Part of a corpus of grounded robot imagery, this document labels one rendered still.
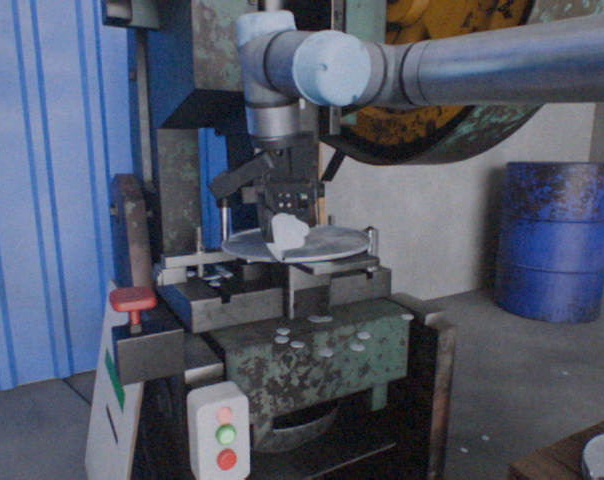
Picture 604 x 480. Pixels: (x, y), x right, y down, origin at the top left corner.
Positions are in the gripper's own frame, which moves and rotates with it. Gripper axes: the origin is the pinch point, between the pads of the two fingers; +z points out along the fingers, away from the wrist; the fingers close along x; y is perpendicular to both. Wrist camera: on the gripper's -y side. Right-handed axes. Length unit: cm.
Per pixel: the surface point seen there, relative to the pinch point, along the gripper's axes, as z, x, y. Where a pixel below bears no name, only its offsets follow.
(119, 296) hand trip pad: -2.1, -17.2, -17.9
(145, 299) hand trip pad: -1.9, -17.1, -13.9
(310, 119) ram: -14.2, 27.3, 1.0
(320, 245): 4.5, 10.3, 5.3
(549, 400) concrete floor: 111, 77, 78
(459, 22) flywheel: -28, 49, 29
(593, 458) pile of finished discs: 46, 4, 58
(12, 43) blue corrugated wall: -28, 86, -121
